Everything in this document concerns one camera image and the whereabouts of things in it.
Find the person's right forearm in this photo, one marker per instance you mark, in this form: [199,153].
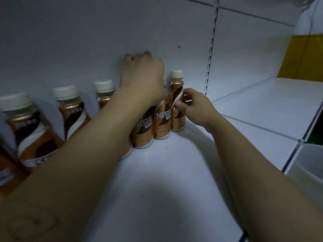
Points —
[265,186]

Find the person's left hand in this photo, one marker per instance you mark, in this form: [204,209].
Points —
[143,75]

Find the person's left forearm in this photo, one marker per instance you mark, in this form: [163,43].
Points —
[63,178]

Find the person's right hand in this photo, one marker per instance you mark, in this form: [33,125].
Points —
[202,110]

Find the white plastic bucket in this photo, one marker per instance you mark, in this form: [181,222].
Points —
[313,161]

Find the group of Nescafe coffee bottles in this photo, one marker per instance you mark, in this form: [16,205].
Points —
[32,143]

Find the white metal shelf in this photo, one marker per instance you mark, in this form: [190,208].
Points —
[164,186]

